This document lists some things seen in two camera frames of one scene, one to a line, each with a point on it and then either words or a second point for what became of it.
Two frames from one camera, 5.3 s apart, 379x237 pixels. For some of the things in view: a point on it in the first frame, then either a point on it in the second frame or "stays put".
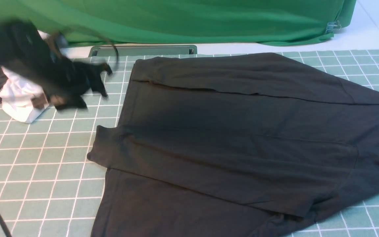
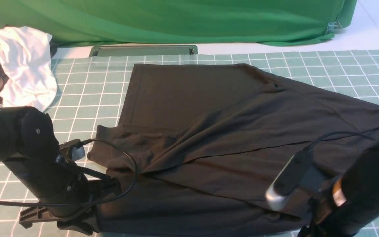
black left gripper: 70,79 → 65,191
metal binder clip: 331,26 stays put
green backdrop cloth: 263,22 stays put
